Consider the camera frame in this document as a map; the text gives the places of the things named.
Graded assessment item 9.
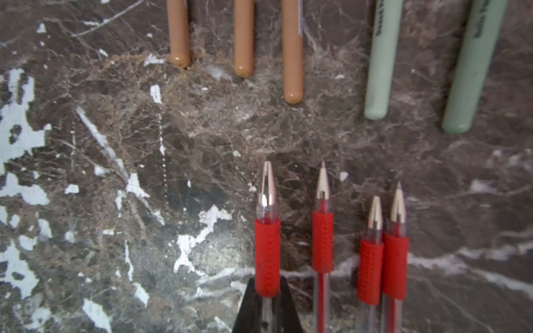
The red gel pen pair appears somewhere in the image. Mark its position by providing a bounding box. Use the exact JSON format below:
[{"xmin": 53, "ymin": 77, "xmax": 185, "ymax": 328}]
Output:
[
  {"xmin": 312, "ymin": 162, "xmax": 333, "ymax": 332},
  {"xmin": 254, "ymin": 160, "xmax": 280, "ymax": 332}
]

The green pen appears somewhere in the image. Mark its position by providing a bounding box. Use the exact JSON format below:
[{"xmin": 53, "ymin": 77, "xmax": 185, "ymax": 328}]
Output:
[
  {"xmin": 364, "ymin": 0, "xmax": 403, "ymax": 120},
  {"xmin": 441, "ymin": 0, "xmax": 509, "ymax": 134}
]

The single red gel pen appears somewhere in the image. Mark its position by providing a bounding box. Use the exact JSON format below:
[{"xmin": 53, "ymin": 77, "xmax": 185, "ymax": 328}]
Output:
[{"xmin": 380, "ymin": 183, "xmax": 409, "ymax": 333}]

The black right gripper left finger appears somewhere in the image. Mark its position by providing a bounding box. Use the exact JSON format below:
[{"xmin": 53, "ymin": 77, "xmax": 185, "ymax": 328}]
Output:
[{"xmin": 232, "ymin": 278, "xmax": 262, "ymax": 333}]

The brown pen cluster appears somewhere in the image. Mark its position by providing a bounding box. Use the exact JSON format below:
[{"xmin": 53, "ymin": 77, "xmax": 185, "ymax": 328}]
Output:
[{"xmin": 167, "ymin": 0, "xmax": 191, "ymax": 68}]

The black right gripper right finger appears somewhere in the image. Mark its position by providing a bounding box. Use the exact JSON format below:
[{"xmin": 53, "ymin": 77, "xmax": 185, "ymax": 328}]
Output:
[{"xmin": 272, "ymin": 276, "xmax": 304, "ymax": 333}]

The red gel pen cluster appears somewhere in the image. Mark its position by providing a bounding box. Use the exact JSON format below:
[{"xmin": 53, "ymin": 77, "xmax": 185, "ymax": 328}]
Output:
[{"xmin": 355, "ymin": 196, "xmax": 384, "ymax": 332}]

